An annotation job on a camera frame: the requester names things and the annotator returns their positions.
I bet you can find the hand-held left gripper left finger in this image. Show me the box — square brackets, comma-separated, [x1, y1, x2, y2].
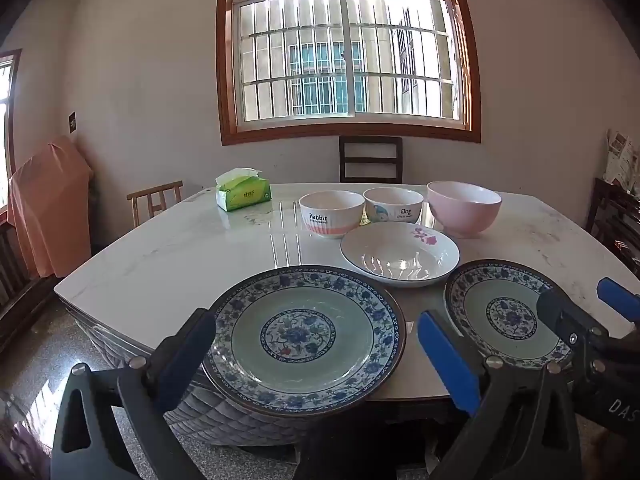
[50, 309, 218, 480]

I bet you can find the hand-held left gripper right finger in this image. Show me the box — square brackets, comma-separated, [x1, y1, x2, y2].
[417, 309, 583, 480]

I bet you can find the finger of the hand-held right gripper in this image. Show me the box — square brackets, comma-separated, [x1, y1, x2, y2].
[536, 287, 611, 362]
[596, 277, 640, 327]

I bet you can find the small blue patterned plate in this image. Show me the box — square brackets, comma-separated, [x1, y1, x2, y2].
[444, 259, 574, 369]

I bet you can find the white plate with pink flowers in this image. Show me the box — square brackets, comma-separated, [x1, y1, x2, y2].
[340, 221, 461, 289]

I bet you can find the large blue patterned plate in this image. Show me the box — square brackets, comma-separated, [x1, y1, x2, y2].
[202, 265, 407, 411]

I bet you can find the pink bowl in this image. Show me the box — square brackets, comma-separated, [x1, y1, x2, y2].
[426, 180, 502, 239]

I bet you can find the white bowl with red base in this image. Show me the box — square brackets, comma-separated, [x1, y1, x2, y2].
[299, 190, 366, 240]

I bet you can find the dark wooden furniture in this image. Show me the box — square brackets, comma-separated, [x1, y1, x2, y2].
[585, 177, 640, 281]

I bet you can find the newspaper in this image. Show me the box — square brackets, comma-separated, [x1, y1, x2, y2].
[602, 129, 640, 192]

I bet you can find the white bowl with blue cartoon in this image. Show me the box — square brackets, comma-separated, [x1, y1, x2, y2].
[363, 186, 425, 226]

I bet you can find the light wooden chair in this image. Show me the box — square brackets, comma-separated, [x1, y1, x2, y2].
[126, 180, 184, 229]

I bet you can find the green tissue pack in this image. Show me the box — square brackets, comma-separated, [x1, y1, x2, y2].
[215, 166, 272, 212]

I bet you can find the dark wooden bench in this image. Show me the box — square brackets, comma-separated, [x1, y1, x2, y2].
[0, 220, 62, 356]

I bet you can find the dark purple cloth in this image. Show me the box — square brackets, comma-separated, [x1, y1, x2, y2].
[0, 390, 51, 480]

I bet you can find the orange cloth cover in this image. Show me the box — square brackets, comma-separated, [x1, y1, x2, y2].
[7, 135, 94, 279]

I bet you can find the dark wooden chair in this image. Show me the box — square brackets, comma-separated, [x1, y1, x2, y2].
[339, 135, 404, 184]

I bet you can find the narrow side window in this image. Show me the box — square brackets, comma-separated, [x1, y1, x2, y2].
[0, 49, 23, 226]

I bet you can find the brown framed barred window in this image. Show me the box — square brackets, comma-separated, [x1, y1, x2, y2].
[216, 0, 482, 146]

